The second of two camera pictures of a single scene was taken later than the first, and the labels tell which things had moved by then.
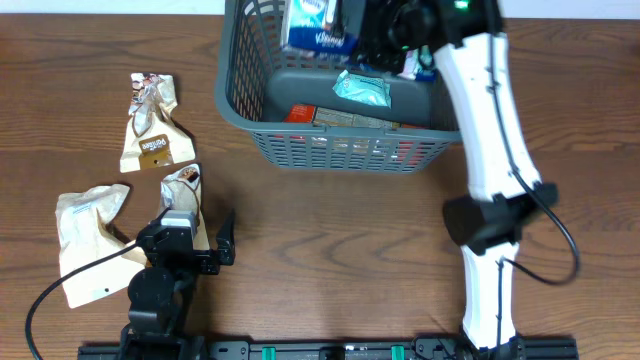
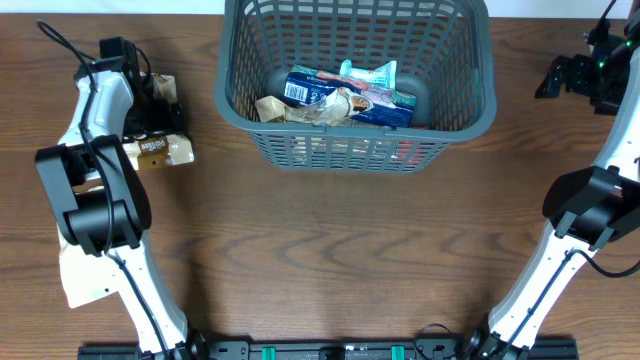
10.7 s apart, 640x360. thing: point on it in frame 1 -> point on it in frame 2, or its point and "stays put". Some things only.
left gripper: (210, 260) -> (163, 122)
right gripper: (378, 59) -> (579, 67)
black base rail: (335, 348) stays put
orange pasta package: (326, 116) -> (355, 151)
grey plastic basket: (324, 113) stays put
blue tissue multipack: (312, 24) -> (391, 107)
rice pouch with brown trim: (180, 191) -> (339, 105)
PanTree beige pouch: (153, 137) stays put
